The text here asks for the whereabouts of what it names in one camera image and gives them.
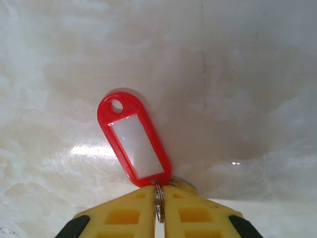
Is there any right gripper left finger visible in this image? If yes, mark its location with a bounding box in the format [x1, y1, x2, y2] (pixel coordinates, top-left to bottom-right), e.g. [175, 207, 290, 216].
[54, 185, 159, 238]

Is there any red tag key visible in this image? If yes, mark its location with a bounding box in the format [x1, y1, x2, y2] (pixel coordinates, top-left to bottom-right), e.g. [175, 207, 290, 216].
[96, 87, 199, 224]

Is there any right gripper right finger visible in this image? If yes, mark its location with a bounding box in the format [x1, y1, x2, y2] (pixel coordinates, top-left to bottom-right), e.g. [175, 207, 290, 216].
[162, 184, 264, 238]

